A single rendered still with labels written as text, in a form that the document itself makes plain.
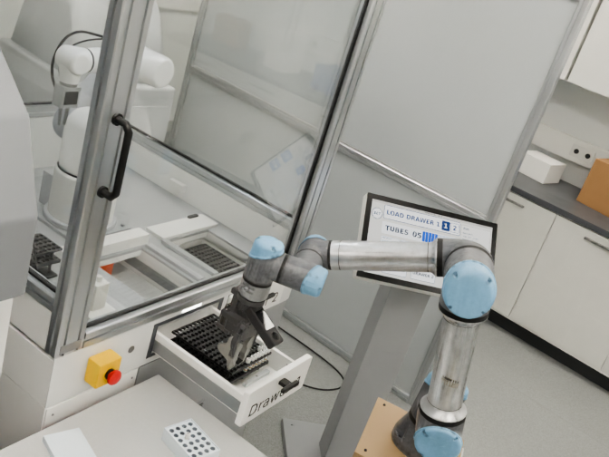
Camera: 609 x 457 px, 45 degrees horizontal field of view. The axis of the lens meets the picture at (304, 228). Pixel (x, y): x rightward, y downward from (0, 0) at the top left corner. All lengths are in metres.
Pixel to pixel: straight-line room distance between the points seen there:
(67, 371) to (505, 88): 2.20
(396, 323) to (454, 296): 1.15
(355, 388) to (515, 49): 1.56
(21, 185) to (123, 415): 0.96
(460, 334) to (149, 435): 0.80
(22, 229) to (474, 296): 0.97
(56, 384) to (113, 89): 0.73
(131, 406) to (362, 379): 1.17
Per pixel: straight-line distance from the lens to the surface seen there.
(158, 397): 2.04
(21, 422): 1.99
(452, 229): 2.71
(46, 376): 1.84
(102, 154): 1.56
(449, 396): 1.82
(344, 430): 3.05
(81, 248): 1.65
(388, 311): 2.75
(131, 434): 1.91
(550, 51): 3.24
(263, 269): 1.73
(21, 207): 1.13
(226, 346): 1.87
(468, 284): 1.65
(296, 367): 2.01
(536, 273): 4.71
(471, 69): 3.36
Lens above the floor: 2.01
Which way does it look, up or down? 22 degrees down
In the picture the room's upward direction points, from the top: 18 degrees clockwise
